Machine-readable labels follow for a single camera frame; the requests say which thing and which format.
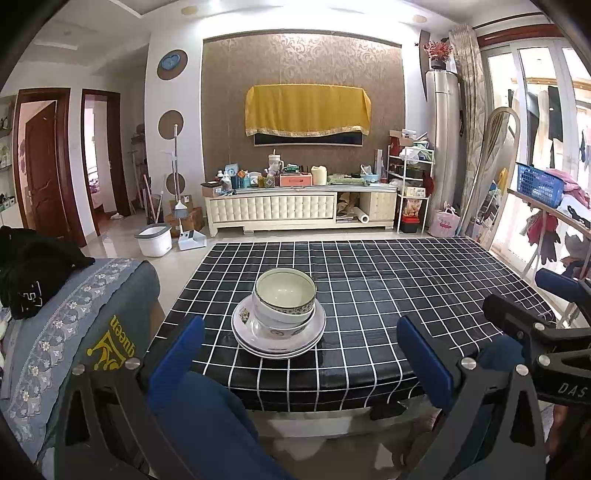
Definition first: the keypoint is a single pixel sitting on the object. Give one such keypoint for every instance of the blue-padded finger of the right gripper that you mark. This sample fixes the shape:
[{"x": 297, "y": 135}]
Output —
[{"x": 571, "y": 290}]

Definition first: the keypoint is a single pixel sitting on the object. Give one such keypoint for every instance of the standing air conditioner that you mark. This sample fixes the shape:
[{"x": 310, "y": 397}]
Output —
[{"x": 443, "y": 96}]

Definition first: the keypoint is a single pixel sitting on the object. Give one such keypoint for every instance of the grey sofa cover queen print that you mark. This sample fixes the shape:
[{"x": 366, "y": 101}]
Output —
[{"x": 99, "y": 318}]

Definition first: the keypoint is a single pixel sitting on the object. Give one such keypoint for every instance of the white bowl red emblem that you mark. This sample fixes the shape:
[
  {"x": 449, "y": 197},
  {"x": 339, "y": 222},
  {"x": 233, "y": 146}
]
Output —
[{"x": 270, "y": 328}]

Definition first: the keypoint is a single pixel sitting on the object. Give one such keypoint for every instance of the black garment on sofa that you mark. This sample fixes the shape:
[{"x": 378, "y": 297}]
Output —
[{"x": 34, "y": 268}]

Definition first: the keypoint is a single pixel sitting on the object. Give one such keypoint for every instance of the brown wooden door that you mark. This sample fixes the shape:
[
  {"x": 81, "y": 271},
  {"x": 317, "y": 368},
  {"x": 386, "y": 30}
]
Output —
[{"x": 41, "y": 164}]

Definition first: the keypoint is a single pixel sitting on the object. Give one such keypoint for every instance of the cream TV cabinet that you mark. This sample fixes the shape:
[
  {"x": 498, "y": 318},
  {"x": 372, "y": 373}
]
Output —
[{"x": 305, "y": 208}]

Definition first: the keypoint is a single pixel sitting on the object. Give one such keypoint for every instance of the white grey bin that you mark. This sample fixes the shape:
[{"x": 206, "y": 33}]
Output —
[{"x": 154, "y": 240}]

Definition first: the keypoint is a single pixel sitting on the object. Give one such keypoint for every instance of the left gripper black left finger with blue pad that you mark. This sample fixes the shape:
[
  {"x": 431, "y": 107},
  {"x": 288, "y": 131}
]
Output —
[{"x": 153, "y": 380}]

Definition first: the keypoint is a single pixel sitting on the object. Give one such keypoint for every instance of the small plate cartoon print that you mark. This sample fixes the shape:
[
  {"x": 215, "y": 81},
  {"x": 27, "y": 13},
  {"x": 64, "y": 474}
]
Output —
[{"x": 242, "y": 322}]

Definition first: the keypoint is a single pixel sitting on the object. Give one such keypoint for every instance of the person's right hand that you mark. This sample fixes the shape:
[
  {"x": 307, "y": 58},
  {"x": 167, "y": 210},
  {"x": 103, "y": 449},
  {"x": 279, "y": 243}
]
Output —
[{"x": 569, "y": 424}]

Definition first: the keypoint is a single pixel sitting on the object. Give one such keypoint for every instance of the black white checked tablecloth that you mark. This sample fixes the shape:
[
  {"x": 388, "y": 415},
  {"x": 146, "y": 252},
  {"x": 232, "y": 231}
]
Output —
[{"x": 365, "y": 287}]

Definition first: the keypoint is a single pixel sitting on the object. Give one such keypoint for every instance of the blue laundry basket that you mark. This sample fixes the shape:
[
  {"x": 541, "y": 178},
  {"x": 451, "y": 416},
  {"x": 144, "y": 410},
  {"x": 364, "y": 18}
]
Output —
[{"x": 539, "y": 185}]

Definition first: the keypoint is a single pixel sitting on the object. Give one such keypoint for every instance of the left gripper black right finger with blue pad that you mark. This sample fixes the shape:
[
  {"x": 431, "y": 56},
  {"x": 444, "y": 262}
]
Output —
[{"x": 441, "y": 374}]

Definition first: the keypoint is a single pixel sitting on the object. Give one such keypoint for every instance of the paper roll in cabinet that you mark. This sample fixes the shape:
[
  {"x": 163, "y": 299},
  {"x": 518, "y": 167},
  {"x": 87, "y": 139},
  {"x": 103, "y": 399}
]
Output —
[{"x": 358, "y": 215}]

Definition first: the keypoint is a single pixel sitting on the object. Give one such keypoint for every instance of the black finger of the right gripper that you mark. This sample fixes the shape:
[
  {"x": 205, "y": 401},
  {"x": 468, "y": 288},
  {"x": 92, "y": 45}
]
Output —
[{"x": 530, "y": 330}]

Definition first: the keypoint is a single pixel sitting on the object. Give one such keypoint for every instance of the pink bag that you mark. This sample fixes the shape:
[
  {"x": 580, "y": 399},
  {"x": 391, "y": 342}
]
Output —
[{"x": 444, "y": 223}]

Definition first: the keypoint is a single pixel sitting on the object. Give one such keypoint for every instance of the small patterned rim bowl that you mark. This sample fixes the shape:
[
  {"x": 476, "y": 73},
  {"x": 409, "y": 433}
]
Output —
[{"x": 286, "y": 290}]

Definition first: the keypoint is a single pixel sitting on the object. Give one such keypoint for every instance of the white metal shelf rack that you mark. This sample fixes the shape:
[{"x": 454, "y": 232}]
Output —
[{"x": 410, "y": 169}]

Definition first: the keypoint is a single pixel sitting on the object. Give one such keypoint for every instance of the yellow cloth covered TV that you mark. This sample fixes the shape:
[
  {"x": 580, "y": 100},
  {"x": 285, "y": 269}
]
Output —
[{"x": 306, "y": 111}]

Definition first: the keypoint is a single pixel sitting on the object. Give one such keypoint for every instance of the plain white bowl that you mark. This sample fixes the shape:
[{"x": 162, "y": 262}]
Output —
[{"x": 274, "y": 318}]

